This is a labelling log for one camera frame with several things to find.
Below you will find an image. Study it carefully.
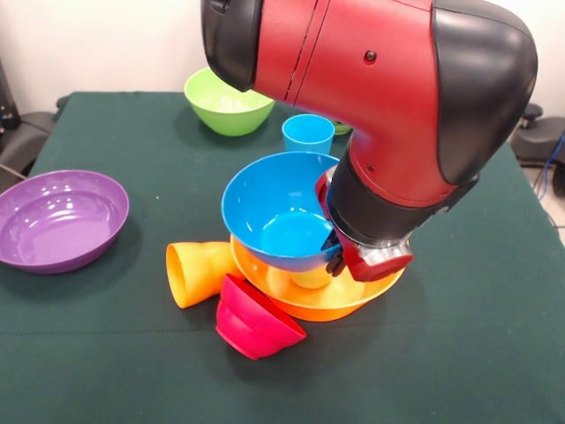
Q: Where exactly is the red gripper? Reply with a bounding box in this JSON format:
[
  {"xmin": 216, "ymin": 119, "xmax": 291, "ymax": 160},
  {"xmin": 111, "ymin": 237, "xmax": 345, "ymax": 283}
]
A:
[{"xmin": 315, "ymin": 167, "xmax": 415, "ymax": 284}]

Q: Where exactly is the green plastic cup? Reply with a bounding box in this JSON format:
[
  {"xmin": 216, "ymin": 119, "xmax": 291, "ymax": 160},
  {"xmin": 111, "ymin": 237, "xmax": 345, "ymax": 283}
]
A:
[{"xmin": 289, "ymin": 266, "xmax": 333, "ymax": 291}]

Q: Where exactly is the large yellow-orange bowl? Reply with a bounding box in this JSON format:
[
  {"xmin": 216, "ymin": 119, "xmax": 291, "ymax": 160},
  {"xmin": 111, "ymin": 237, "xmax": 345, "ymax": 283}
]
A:
[{"xmin": 230, "ymin": 236, "xmax": 407, "ymax": 322}]

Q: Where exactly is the blue plastic bowl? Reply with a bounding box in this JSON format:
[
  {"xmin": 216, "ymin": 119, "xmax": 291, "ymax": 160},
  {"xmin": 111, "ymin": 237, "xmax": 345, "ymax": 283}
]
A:
[{"xmin": 220, "ymin": 151, "xmax": 342, "ymax": 274}]

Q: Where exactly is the small pink-red bowl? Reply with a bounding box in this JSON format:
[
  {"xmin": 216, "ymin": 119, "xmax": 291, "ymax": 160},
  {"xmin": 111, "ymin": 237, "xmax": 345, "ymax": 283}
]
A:
[{"xmin": 215, "ymin": 272, "xmax": 307, "ymax": 361}]

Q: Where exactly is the orange plastic cup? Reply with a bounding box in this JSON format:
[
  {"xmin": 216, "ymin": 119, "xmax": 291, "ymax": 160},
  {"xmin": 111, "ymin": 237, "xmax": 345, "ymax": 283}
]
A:
[{"xmin": 165, "ymin": 240, "xmax": 244, "ymax": 309}]

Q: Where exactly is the blue plastic cup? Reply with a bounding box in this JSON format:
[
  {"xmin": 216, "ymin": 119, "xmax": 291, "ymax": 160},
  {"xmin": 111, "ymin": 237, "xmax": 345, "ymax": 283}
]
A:
[{"xmin": 281, "ymin": 113, "xmax": 336, "ymax": 155}]

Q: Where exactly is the dark green tablecloth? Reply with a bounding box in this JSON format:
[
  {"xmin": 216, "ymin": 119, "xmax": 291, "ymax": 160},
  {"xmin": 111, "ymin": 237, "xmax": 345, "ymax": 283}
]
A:
[{"xmin": 0, "ymin": 90, "xmax": 565, "ymax": 424}]

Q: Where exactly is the large green bowl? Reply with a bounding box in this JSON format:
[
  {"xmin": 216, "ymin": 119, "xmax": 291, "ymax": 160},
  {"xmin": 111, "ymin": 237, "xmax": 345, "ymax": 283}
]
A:
[{"xmin": 183, "ymin": 67, "xmax": 277, "ymax": 137}]

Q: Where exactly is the dark grey stand foot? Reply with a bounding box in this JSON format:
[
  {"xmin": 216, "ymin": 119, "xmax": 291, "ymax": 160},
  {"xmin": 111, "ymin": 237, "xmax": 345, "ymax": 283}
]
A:
[
  {"xmin": 0, "ymin": 103, "xmax": 67, "ymax": 182},
  {"xmin": 509, "ymin": 102, "xmax": 565, "ymax": 167}
]

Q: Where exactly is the purple shallow bowl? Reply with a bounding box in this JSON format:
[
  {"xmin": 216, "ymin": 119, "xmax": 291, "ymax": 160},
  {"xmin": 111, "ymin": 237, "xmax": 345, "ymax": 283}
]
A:
[{"xmin": 0, "ymin": 170, "xmax": 131, "ymax": 275}]

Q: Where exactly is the blue floor cable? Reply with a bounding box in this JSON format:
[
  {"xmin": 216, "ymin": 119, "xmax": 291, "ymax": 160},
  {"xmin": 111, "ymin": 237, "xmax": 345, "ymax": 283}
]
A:
[{"xmin": 532, "ymin": 132, "xmax": 565, "ymax": 202}]

